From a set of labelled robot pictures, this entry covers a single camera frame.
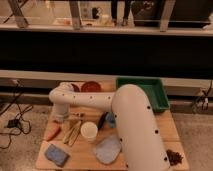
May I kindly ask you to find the black power adapter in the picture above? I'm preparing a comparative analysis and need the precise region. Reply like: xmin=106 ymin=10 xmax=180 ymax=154
xmin=7 ymin=119 xmax=20 ymax=128

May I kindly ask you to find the green plastic bin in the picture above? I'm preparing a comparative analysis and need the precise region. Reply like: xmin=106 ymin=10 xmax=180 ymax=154
xmin=116 ymin=77 xmax=170 ymax=113

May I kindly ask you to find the yellow banana peel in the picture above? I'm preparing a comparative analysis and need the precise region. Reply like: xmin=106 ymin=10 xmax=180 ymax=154
xmin=62 ymin=120 xmax=82 ymax=147

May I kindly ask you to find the light blue cloth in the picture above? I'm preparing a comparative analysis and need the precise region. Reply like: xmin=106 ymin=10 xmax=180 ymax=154
xmin=93 ymin=135 xmax=121 ymax=165

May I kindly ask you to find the red bowl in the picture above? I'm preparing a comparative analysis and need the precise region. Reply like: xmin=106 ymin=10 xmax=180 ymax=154
xmin=81 ymin=81 xmax=101 ymax=92

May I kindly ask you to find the blue small cup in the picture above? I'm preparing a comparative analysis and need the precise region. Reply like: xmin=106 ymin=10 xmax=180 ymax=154
xmin=105 ymin=113 xmax=116 ymax=128

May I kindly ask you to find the blue sponge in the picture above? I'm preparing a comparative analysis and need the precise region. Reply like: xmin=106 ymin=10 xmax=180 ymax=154
xmin=44 ymin=144 xmax=69 ymax=167

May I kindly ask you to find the black marker tool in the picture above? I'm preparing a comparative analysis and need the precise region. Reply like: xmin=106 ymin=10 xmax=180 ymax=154
xmin=97 ymin=112 xmax=108 ymax=130

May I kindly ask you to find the purple bowl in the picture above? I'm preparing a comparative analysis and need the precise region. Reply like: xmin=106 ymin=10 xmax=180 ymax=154
xmin=71 ymin=84 xmax=80 ymax=92

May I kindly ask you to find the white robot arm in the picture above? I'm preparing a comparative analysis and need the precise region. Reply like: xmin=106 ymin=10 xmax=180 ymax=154
xmin=49 ymin=84 xmax=172 ymax=171

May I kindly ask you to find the brown dried clump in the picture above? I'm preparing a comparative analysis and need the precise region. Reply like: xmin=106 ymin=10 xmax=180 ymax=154
xmin=166 ymin=149 xmax=183 ymax=166

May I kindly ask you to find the white cup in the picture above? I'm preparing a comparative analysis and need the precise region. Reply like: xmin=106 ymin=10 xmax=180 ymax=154
xmin=80 ymin=122 xmax=98 ymax=142

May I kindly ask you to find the metal fork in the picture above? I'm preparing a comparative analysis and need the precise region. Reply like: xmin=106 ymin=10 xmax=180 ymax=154
xmin=70 ymin=113 xmax=85 ymax=118

